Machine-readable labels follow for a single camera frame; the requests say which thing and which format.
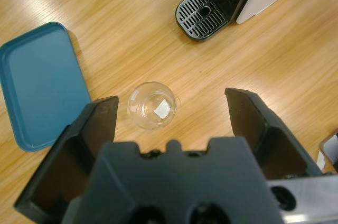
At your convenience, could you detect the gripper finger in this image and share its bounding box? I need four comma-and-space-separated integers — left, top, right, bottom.
224, 88, 325, 182
13, 96, 119, 223

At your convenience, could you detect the white paper tag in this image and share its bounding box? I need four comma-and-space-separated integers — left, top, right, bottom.
316, 150, 326, 170

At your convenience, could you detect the teal plastic tray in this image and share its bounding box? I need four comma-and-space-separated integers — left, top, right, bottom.
0, 22, 92, 153

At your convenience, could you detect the clear glass cup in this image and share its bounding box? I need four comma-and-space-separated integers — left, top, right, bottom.
126, 81, 182, 131

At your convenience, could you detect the metal grid drip tray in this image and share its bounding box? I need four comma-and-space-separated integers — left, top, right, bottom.
175, 0, 230, 43

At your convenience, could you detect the white mount block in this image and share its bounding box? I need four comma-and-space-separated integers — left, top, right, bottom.
318, 132, 338, 164

